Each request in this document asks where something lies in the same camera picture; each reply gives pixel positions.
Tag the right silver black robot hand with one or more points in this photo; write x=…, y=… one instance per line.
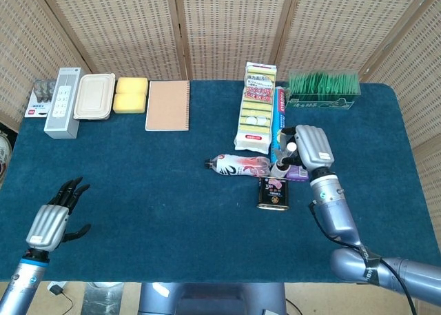
x=315, y=147

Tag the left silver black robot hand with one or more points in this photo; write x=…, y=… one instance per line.
x=48, y=227

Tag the clear test tube white cap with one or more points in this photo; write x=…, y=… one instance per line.
x=291, y=147

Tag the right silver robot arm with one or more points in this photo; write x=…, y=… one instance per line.
x=334, y=211

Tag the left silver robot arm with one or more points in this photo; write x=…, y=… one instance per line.
x=22, y=284

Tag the small purple box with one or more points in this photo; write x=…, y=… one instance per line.
x=297, y=173

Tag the white paper roll cardboard core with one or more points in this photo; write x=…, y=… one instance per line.
x=278, y=172

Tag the blue cling wrap box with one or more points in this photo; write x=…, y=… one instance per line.
x=279, y=115

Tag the clear box green tea packets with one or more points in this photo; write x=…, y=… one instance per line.
x=324, y=87

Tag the black gold luncheon meat can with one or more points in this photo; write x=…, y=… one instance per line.
x=273, y=192

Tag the yellow sponge multipack bag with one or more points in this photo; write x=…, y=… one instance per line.
x=255, y=111

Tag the plastic drink bottle black cap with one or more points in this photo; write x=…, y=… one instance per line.
x=234, y=166

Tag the blue table cloth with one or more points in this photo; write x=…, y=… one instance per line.
x=155, y=208

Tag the grey power strip box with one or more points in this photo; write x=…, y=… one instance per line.
x=62, y=104

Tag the battery blister pack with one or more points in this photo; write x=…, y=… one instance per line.
x=36, y=101

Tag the beige lidded food container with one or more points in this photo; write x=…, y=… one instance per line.
x=93, y=96

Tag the yellow sponge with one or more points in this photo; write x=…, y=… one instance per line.
x=132, y=85
x=129, y=103

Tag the woven rattan folding screen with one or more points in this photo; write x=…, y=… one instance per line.
x=224, y=29

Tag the kraft spiral notebook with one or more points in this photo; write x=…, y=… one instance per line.
x=168, y=106

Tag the grey robot torso base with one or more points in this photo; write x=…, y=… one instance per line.
x=210, y=299

